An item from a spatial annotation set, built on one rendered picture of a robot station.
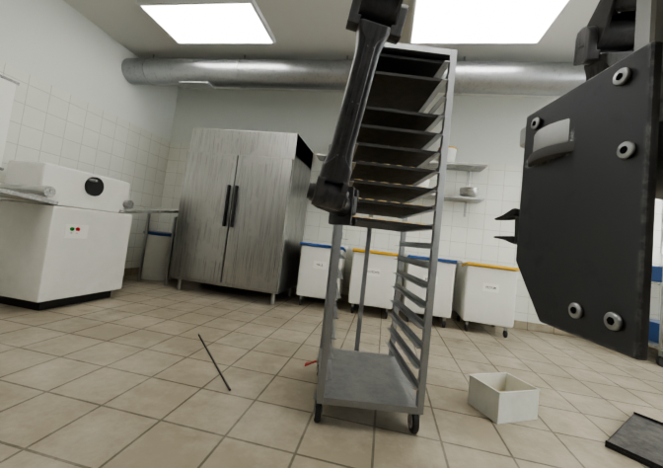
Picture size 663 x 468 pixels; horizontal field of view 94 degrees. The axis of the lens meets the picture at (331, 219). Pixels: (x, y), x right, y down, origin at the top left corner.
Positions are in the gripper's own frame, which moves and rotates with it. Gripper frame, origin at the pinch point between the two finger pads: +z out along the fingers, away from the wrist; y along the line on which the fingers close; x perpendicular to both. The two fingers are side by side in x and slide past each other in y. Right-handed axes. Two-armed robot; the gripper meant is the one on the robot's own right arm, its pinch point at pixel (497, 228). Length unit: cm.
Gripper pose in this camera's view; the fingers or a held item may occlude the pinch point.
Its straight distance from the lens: 102.2
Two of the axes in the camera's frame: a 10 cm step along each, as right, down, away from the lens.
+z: -5.2, 0.5, 8.6
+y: -1.2, 9.8, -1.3
